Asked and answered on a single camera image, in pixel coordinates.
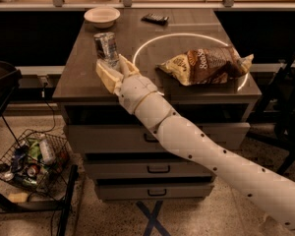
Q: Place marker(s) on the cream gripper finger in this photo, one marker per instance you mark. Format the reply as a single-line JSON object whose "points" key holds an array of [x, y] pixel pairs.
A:
{"points": [[111, 78], [127, 68]]}

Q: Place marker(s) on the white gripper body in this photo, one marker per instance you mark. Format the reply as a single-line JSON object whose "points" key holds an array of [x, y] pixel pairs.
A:
{"points": [[136, 90]]}

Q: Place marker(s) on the silver redbull can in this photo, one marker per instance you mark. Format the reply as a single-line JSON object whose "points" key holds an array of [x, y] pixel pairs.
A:
{"points": [[106, 49]]}

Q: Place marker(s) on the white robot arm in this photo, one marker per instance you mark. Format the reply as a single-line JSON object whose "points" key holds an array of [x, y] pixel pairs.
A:
{"points": [[269, 191]]}

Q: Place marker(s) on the red soda can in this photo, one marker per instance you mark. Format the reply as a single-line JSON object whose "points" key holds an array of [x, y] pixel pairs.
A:
{"points": [[33, 170]]}

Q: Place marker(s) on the white ceramic bowl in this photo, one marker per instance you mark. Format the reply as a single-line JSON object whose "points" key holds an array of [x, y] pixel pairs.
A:
{"points": [[102, 17]]}

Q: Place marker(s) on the black remote control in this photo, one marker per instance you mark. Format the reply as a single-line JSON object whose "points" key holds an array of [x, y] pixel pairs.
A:
{"points": [[155, 19]]}

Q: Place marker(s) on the grey drawer cabinet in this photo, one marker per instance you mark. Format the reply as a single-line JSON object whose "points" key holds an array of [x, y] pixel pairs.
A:
{"points": [[121, 156]]}

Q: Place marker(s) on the brown chips bag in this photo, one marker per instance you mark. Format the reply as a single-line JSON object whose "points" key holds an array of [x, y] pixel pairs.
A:
{"points": [[215, 65]]}

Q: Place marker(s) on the clear plastic bottle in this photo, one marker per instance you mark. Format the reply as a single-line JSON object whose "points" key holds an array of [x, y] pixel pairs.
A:
{"points": [[47, 151]]}

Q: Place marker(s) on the green snack packet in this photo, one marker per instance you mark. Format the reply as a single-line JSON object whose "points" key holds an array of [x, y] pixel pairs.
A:
{"points": [[34, 153]]}

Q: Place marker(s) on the blue snack packet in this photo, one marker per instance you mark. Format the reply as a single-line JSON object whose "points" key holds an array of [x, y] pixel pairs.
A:
{"points": [[18, 158]]}

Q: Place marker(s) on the black office chair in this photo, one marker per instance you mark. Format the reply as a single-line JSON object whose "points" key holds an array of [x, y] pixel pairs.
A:
{"points": [[281, 88]]}

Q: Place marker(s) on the black cart frame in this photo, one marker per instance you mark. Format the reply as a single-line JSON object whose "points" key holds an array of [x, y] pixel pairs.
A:
{"points": [[43, 214]]}

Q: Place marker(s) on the wire basket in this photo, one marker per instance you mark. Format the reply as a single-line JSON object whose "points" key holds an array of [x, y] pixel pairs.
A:
{"points": [[48, 175]]}

